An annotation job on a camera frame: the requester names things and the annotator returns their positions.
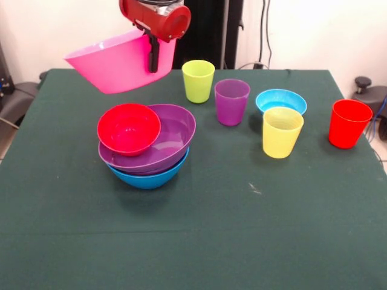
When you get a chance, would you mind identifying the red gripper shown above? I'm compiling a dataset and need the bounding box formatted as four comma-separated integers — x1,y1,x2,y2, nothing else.
119,0,192,74

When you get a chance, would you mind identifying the large pink bowl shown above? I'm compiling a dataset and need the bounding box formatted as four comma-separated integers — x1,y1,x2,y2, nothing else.
63,29,178,95

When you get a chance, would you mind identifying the large purple bowl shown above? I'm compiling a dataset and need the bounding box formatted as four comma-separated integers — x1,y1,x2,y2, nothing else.
98,103,197,176

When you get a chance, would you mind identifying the small crimson bowl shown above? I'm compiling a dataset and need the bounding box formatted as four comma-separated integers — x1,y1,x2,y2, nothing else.
97,103,161,157

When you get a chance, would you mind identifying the purple cup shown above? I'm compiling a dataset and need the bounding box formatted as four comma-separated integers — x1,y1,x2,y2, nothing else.
214,79,251,127

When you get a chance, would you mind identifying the large blue bowl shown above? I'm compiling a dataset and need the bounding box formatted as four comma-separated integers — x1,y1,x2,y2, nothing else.
105,147,190,190

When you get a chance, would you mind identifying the green cup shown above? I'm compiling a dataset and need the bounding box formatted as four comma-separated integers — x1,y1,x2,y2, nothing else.
181,59,216,104

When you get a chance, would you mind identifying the small light blue bowl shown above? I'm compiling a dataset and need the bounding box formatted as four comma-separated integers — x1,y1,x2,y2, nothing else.
255,89,308,117

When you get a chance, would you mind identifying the black equipment box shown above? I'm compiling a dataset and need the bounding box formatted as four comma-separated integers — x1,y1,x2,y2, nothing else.
0,42,15,97

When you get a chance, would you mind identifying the yellow cup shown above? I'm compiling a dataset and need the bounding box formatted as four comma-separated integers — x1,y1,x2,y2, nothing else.
262,107,304,159

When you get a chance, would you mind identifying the dark green table cloth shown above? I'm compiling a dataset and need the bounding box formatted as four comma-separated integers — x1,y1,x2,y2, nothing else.
0,68,387,290

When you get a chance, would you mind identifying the red cup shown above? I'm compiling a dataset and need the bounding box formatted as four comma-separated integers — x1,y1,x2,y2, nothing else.
328,99,374,149

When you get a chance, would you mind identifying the black knob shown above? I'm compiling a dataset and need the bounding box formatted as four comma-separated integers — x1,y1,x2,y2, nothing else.
354,76,372,94

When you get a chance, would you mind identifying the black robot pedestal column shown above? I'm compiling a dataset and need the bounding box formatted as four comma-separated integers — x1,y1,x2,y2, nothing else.
172,0,244,70

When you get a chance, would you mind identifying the black wall cable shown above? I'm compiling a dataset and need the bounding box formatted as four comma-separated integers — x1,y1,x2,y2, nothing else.
259,0,273,69

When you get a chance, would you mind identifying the black pedestal leg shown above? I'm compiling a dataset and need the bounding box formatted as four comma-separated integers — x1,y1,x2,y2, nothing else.
0,82,40,129
351,86,387,127

